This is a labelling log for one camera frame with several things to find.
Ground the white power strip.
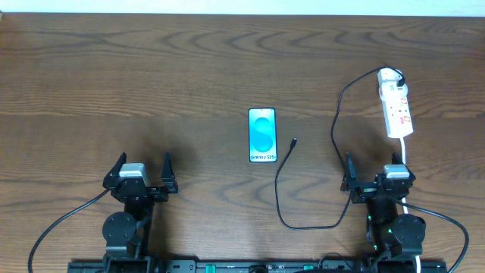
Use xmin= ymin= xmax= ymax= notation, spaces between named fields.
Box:
xmin=379 ymin=81 xmax=414 ymax=139

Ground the black left camera cable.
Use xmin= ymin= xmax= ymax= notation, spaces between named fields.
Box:
xmin=27 ymin=188 xmax=111 ymax=273

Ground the white power strip cord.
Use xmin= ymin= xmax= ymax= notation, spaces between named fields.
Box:
xmin=399 ymin=136 xmax=422 ymax=273

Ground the black right camera cable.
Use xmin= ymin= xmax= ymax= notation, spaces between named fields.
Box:
xmin=386 ymin=195 xmax=470 ymax=273

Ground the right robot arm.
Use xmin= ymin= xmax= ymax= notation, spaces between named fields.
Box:
xmin=340 ymin=153 xmax=426 ymax=272

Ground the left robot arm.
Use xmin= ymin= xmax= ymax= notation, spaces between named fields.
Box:
xmin=102 ymin=153 xmax=178 ymax=273

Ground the white USB charger plug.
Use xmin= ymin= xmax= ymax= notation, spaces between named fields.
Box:
xmin=377 ymin=67 xmax=405 ymax=87

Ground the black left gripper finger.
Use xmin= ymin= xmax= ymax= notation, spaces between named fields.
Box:
xmin=102 ymin=152 xmax=127 ymax=189
xmin=161 ymin=152 xmax=178 ymax=193

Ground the black USB charging cable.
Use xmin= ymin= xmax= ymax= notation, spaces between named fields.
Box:
xmin=274 ymin=66 xmax=405 ymax=231

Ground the blue Galaxy smartphone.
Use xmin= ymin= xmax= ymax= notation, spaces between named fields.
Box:
xmin=249 ymin=108 xmax=277 ymax=163

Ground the black camera cable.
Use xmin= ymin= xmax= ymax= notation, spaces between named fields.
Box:
xmin=386 ymin=195 xmax=470 ymax=273
xmin=27 ymin=188 xmax=111 ymax=273

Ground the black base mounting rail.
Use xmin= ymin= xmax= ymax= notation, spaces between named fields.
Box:
xmin=67 ymin=258 xmax=448 ymax=273

